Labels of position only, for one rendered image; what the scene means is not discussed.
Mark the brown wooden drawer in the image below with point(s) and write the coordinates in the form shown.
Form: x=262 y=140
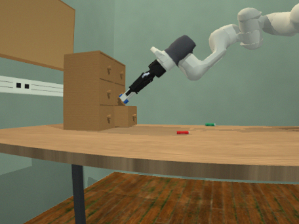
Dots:
x=118 y=90
x=106 y=67
x=125 y=115
x=119 y=73
x=106 y=95
x=106 y=116

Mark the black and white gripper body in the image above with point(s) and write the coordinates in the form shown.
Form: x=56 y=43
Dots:
x=156 y=69

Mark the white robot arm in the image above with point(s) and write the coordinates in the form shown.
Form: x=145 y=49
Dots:
x=251 y=24

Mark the brown wooden chest of drawers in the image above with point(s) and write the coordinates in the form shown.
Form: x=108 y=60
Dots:
x=81 y=91

